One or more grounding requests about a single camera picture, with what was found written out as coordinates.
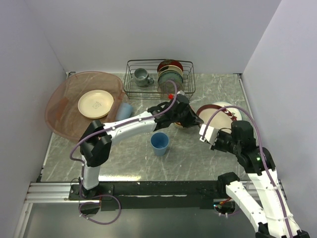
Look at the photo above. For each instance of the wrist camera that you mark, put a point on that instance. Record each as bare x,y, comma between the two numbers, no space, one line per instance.
171,96
208,134

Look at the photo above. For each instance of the yellow bear plate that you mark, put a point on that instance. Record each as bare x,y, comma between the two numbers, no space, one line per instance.
89,116

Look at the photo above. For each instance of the red floral plate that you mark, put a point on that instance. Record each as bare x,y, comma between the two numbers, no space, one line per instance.
169,62

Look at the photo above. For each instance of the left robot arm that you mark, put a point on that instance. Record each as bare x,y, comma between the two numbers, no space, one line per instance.
98,139

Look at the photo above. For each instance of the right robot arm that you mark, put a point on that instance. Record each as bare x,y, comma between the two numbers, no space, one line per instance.
271,217

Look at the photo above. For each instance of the cream yellow plate in rack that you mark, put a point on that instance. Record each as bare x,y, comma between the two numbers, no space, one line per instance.
170,68

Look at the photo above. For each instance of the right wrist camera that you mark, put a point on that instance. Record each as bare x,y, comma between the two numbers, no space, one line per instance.
208,134

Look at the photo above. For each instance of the pink transparent plastic bin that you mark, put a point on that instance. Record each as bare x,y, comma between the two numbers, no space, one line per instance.
62,115

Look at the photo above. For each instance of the red-rimmed cream plate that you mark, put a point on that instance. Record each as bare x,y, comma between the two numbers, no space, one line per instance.
223,119

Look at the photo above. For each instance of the cream white bear plate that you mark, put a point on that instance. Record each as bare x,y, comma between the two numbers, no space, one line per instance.
95,102

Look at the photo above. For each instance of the light blue cup lying down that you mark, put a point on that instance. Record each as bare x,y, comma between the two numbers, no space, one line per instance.
124,112

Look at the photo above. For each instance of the blue upright plastic cup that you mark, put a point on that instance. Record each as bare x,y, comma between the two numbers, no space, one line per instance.
159,142

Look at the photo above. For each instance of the black wire dish rack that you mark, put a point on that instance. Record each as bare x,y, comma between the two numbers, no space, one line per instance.
155,78

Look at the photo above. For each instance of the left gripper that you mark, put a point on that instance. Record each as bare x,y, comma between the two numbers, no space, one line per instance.
193,120

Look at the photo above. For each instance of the aluminium frame rail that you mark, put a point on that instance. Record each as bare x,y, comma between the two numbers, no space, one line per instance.
45,192

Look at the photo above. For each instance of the clear glass plate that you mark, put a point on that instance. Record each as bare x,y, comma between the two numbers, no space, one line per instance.
169,86

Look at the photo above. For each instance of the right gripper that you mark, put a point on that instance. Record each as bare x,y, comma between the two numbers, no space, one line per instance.
216,145

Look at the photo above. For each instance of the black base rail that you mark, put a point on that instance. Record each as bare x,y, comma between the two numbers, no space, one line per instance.
200,194

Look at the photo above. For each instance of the grey-green ceramic mug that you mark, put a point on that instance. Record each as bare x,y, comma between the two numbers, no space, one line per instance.
141,78

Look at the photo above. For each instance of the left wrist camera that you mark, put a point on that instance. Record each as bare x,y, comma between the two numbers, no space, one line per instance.
171,96

